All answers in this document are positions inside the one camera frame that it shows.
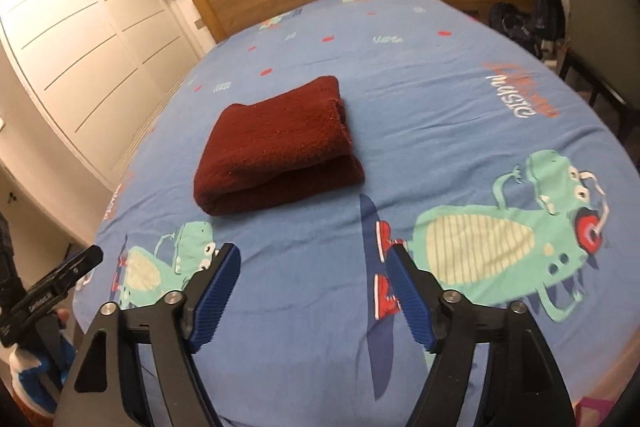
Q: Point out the dark red knit sweater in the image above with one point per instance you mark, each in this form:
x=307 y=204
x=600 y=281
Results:
x=275 y=147

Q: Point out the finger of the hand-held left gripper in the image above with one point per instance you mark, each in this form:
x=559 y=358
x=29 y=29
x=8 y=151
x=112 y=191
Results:
x=80 y=264

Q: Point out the black backpack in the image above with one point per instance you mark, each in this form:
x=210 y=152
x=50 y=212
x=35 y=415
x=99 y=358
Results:
x=510 y=24

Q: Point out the person's left hand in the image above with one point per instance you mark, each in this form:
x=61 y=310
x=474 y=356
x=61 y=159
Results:
x=61 y=316

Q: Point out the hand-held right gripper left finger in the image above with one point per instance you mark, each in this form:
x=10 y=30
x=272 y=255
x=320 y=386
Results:
x=215 y=302

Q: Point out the white wardrobe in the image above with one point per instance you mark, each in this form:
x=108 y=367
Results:
x=75 y=32

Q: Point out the grey chair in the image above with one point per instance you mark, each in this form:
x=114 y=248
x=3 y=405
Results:
x=595 y=17

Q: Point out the dark tote bag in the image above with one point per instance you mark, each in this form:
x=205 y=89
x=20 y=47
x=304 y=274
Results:
x=547 y=14

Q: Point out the blue dinosaur print bed sheet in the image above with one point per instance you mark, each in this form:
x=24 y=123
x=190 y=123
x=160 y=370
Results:
x=425 y=107

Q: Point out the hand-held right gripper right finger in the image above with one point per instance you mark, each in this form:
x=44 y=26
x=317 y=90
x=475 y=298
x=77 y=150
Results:
x=407 y=302

